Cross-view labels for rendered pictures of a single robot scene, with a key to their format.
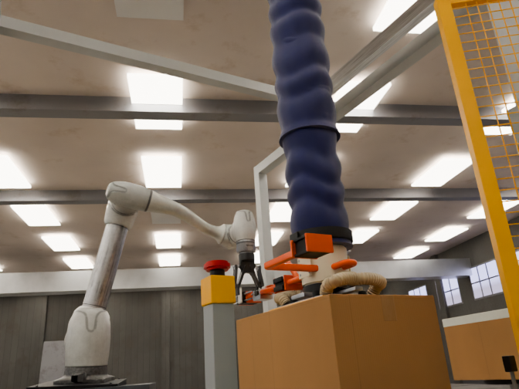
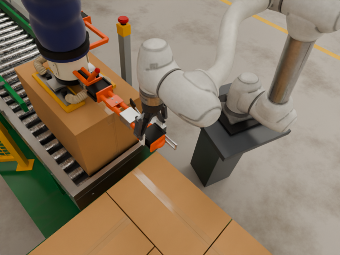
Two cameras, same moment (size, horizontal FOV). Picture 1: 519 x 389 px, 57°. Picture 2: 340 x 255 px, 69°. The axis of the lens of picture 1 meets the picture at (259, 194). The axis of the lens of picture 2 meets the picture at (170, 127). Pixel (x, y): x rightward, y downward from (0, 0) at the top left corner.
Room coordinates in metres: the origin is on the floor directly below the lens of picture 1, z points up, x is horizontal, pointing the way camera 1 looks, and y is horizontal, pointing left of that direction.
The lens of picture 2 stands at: (2.75, -0.08, 1.89)
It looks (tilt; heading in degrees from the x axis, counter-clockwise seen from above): 52 degrees down; 157
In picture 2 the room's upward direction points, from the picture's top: 9 degrees clockwise
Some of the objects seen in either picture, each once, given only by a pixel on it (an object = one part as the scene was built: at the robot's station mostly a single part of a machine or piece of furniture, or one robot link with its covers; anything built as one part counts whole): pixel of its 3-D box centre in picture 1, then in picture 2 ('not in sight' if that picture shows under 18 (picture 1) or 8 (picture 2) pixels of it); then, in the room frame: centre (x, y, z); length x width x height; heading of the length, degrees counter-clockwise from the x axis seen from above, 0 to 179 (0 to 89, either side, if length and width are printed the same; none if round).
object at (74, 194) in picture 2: not in sight; (124, 158); (1.97, -0.02, 0.58); 0.70 x 0.03 x 0.06; 120
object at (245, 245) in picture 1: (245, 248); (153, 92); (2.18, 0.08, 1.31); 0.09 x 0.09 x 0.06
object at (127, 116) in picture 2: (262, 295); (130, 118); (2.08, 0.02, 1.07); 0.07 x 0.07 x 0.04; 30
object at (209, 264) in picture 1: (217, 269); (123, 20); (1.22, 0.12, 1.02); 0.07 x 0.07 x 0.04
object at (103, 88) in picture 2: (288, 284); (99, 89); (1.89, -0.09, 1.08); 0.10 x 0.08 x 0.06; 120
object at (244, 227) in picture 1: (243, 226); (157, 68); (2.19, 0.09, 1.42); 0.13 x 0.11 x 0.16; 25
